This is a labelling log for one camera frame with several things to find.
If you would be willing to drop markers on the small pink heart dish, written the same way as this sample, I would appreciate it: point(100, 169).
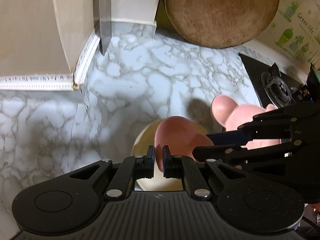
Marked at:
point(181, 135)

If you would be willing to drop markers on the round wooden cutting board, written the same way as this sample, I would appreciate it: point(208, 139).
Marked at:
point(220, 23)

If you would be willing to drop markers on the black glass cooktop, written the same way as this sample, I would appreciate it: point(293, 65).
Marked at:
point(255, 68)

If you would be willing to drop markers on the cleaver with wooden handle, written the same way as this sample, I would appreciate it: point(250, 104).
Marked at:
point(102, 15)

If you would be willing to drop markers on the gas stove burner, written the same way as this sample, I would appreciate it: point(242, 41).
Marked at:
point(276, 89)

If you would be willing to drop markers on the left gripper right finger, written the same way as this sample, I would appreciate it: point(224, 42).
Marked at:
point(184, 168)

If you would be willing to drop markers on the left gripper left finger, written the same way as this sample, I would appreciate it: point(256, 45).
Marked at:
point(125, 174)

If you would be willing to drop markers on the music-note edge trim strip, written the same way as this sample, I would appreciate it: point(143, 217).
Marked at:
point(57, 82)

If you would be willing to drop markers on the pink bear-shaped plate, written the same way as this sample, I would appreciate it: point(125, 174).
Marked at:
point(231, 115)

